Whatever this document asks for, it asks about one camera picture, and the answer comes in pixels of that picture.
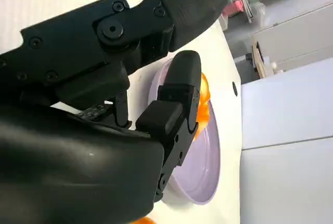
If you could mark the wooden board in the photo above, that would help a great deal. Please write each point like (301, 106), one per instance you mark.
(258, 60)

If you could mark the pale grey partition panel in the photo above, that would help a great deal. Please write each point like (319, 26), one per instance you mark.
(286, 109)
(286, 187)

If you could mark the white cabinet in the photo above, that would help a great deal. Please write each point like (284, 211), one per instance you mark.
(294, 36)

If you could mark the lilac plate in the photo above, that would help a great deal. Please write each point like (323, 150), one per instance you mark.
(203, 166)

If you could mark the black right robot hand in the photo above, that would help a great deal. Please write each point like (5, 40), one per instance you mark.
(78, 161)

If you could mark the pink box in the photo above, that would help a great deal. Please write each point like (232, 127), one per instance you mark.
(231, 7)

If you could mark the orange white toy bread roll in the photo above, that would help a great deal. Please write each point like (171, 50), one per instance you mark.
(204, 109)
(145, 217)

